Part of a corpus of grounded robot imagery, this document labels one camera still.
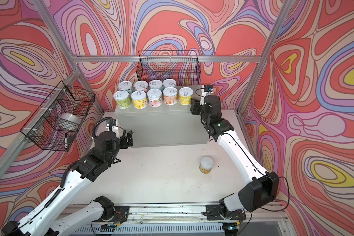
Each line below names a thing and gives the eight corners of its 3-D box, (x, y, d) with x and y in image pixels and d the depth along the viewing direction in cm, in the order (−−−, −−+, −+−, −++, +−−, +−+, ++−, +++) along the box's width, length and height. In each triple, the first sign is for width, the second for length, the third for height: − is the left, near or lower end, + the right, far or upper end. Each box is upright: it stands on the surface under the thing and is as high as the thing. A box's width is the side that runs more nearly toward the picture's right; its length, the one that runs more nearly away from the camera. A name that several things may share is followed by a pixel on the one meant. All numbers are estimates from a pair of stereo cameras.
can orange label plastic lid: (199, 173, 88) (201, 168, 82) (198, 162, 93) (200, 156, 87) (212, 173, 88) (214, 168, 82) (210, 162, 93) (212, 156, 87)
